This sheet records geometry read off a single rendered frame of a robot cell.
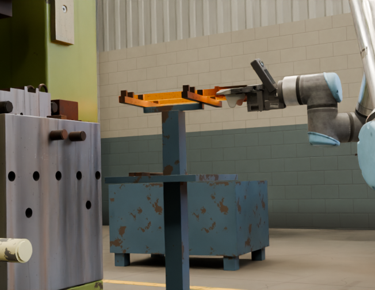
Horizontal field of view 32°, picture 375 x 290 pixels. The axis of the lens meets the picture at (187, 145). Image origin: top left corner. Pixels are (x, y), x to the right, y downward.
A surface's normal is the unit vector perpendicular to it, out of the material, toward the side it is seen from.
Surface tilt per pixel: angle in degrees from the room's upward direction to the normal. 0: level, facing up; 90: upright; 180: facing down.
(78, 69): 90
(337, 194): 90
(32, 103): 90
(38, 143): 90
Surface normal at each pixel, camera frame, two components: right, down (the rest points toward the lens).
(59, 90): 0.88, -0.05
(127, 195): -0.44, -0.04
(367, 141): -0.99, 0.10
